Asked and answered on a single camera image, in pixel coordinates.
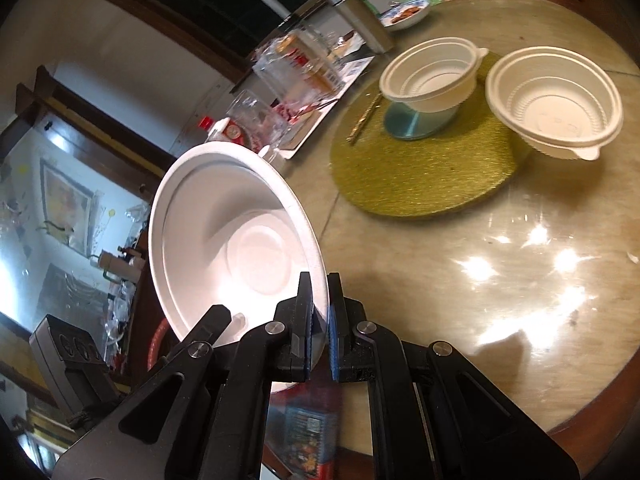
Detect large white plastic bowl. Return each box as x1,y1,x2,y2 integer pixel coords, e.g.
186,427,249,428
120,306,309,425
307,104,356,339
149,141,329,363

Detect gold chopstick rest stick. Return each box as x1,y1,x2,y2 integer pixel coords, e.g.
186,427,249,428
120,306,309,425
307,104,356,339
346,93,383,144

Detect white paper roll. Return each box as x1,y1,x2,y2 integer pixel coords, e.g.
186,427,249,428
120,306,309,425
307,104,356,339
260,0,291,21

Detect patterned dish with food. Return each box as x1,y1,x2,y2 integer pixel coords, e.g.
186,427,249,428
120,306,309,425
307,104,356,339
380,0,431,32

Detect white handled plastic bowl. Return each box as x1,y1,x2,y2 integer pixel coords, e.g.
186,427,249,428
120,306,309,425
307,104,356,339
378,37,489,114

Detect stainless steel thermos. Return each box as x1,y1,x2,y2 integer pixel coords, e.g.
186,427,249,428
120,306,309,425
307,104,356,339
326,0,395,54

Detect clear glass pitcher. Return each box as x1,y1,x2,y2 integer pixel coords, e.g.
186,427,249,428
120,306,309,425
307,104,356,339
227,90,290,153

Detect white rectangular tray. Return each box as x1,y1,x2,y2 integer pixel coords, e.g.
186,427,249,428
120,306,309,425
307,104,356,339
278,56,374,160

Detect white liquor bottle red cap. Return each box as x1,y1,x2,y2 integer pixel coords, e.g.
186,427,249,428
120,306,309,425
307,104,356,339
198,116,252,150

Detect hula hoop red yellow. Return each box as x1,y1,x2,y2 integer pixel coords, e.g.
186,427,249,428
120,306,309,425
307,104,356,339
146,318,170,372

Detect black power adapter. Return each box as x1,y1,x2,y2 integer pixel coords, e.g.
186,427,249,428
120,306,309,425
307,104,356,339
29,314,120,432

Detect colourful printed box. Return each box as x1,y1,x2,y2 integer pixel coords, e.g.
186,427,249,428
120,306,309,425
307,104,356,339
266,382,342,480

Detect gold round placemat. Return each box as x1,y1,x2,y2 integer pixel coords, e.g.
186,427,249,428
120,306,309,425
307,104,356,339
330,52,532,218

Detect beige ribbed plastic bowl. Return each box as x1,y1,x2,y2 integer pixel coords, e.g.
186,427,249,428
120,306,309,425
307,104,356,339
485,47,624,162

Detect orange drink bottle in bag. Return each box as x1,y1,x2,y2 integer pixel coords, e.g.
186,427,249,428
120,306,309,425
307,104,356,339
274,28,343,96

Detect blue ceramic bowl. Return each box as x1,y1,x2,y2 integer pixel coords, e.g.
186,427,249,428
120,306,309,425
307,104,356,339
383,103,460,141

